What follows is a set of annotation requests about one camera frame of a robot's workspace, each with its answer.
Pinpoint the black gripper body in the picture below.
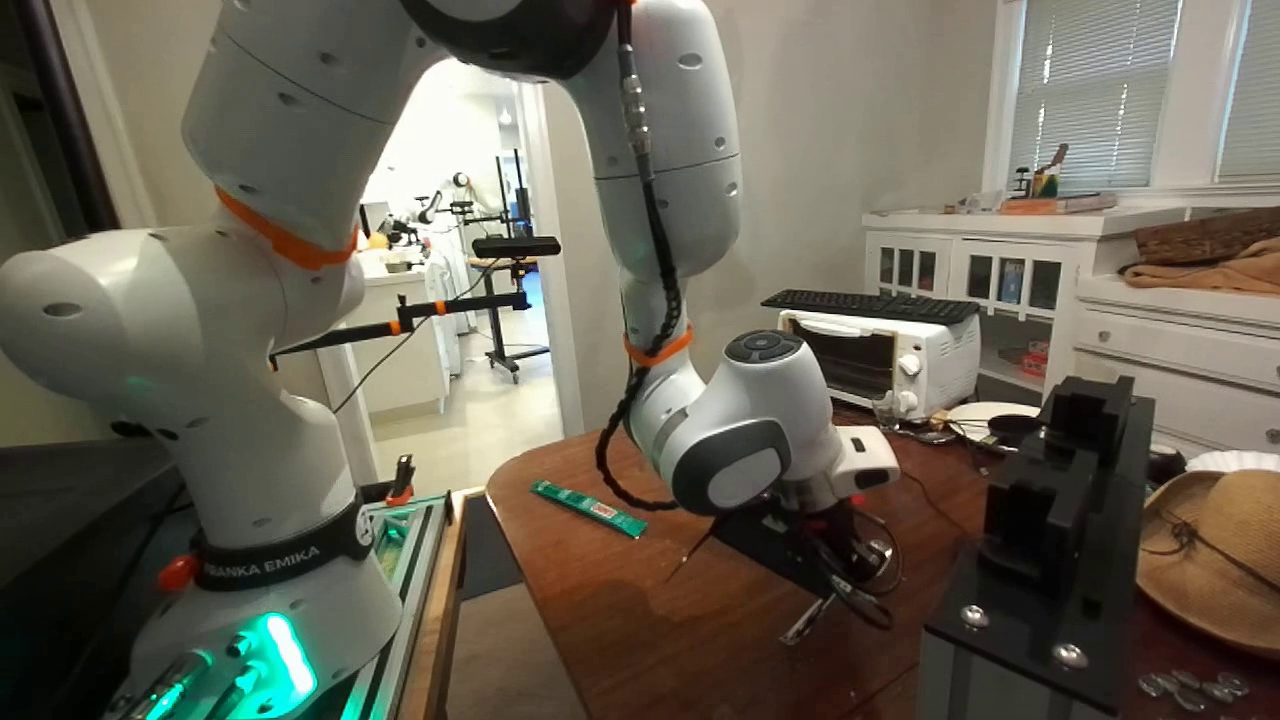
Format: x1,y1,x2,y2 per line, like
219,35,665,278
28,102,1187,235
711,502,892,596

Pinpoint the silver metal spoon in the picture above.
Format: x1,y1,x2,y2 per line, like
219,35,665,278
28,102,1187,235
782,591,847,649

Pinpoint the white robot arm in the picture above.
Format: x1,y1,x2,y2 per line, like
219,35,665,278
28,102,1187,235
0,0,888,720

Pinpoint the white plate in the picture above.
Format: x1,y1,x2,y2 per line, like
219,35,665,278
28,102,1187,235
945,400,1040,449

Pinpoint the white toaster oven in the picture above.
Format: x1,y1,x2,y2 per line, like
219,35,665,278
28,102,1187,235
782,307,980,423

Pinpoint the black small pan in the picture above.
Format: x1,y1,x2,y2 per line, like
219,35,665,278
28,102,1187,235
987,416,1040,449

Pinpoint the white cabinet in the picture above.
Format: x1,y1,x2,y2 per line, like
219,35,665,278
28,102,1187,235
865,209,1280,451

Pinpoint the metal clips pile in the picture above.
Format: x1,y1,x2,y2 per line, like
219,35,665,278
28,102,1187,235
1137,672,1250,714

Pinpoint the tan straw hat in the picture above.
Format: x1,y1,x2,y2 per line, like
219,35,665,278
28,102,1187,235
1137,468,1280,660

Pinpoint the black coiled robot cable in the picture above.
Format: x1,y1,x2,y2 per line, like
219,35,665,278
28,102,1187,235
593,0,691,515

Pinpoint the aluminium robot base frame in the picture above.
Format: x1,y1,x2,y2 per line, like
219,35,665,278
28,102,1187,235
104,498,451,720

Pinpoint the camera on tripod arm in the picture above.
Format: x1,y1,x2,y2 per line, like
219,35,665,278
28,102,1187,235
273,235,561,366

